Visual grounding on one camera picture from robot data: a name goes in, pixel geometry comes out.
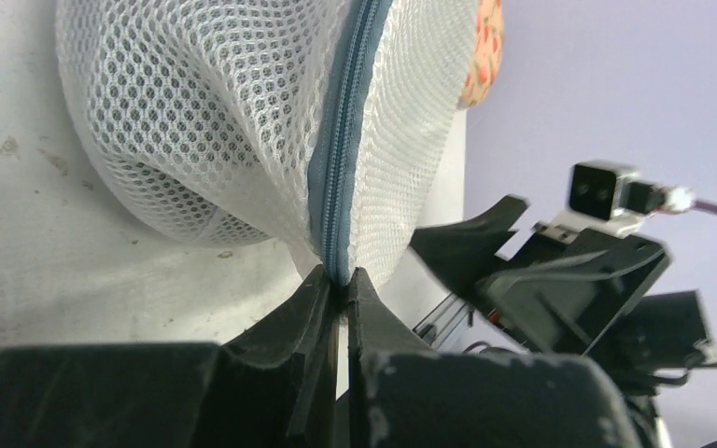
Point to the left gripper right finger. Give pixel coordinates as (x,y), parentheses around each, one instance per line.
(402,393)

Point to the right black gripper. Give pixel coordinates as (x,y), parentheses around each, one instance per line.
(589,297)

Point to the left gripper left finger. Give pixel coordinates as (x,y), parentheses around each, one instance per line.
(271,386)

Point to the peach floral padded bra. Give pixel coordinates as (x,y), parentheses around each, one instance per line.
(487,56)

